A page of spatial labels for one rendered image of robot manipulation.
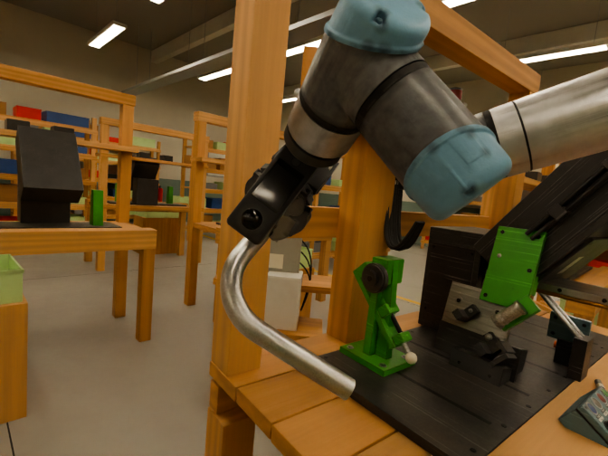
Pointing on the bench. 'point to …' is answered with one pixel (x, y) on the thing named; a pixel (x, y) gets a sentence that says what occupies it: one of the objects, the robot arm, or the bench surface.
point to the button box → (574, 419)
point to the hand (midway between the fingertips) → (262, 230)
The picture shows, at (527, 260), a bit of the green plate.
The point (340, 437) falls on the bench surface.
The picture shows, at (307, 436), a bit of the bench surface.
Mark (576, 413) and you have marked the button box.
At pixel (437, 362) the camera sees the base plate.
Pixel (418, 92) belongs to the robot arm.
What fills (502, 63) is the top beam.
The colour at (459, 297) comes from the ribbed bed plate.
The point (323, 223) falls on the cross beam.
